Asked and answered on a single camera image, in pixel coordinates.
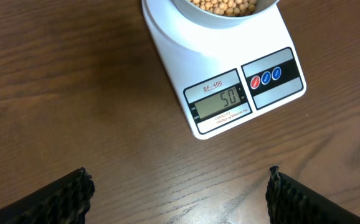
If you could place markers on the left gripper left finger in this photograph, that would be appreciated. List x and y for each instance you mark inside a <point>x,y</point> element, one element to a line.
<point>66,200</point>

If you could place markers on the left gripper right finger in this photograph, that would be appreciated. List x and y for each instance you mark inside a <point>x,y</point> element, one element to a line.
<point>290,202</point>

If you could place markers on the white digital kitchen scale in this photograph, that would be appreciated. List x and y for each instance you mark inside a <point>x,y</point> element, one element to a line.
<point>225,77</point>

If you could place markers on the soybeans in bowl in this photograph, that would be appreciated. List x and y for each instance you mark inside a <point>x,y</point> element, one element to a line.
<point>228,8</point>

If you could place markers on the grey round bowl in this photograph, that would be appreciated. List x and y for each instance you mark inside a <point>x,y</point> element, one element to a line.
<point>206,19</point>

